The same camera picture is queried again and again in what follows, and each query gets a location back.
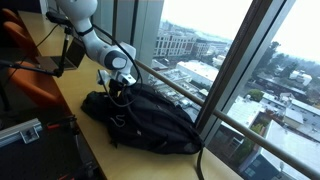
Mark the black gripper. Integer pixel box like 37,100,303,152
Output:
107,78,127,96

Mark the dark green clothing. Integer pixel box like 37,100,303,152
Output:
80,91,115,124

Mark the black North Face backpack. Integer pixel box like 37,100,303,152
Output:
106,81,205,180

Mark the dark open laptop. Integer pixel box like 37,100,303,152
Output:
35,37,87,72

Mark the small orange chair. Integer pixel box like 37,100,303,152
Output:
2,20,38,58

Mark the dark window mullion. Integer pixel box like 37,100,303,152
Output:
194,0,296,145

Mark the grey metal window handrail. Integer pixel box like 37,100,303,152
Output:
133,59,320,180

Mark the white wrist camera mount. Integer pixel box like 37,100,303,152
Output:
96,68,112,86

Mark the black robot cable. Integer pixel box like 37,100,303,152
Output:
91,23,144,109

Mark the red-handled black clamp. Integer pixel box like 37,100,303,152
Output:
45,114,78,135

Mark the black articulated camera stand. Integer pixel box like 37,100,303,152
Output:
0,25,73,79

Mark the black stereo camera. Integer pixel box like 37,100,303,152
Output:
45,10,73,28

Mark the aluminium extrusion rail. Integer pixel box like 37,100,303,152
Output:
0,117,44,148

